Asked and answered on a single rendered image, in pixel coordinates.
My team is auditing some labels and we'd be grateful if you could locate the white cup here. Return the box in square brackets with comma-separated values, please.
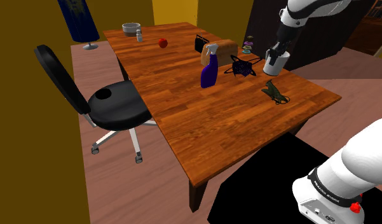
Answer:
[263, 49, 291, 77]

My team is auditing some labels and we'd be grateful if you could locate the stacked coloured rings toy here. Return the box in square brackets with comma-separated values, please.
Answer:
[242, 35, 255, 55]

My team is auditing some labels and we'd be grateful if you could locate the dark ringed planet model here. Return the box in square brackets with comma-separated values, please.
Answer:
[223, 54, 263, 78]

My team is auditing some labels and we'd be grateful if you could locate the green dinosaur figure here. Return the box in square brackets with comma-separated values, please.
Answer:
[261, 79, 291, 106]

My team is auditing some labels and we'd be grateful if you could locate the brown bread loaf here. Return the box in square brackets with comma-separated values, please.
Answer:
[200, 39, 240, 67]

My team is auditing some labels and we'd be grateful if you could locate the brown bookshelf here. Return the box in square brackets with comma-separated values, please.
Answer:
[343, 0, 382, 57]

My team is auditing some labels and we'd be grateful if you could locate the purple spray bottle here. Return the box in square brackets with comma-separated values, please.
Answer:
[200, 43, 221, 90]

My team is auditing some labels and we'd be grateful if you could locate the black bag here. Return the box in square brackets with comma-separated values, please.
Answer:
[194, 34, 210, 54]

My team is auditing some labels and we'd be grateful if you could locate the brown wooden table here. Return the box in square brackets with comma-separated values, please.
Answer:
[102, 21, 343, 214]

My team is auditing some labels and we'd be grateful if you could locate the grey bowl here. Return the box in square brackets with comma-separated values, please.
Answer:
[121, 22, 142, 38]

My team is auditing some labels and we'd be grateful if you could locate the black office chair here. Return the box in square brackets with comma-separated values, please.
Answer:
[34, 44, 158, 164]

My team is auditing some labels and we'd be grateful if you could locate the dark blue floor lamp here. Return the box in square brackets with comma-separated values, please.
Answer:
[57, 0, 100, 51]

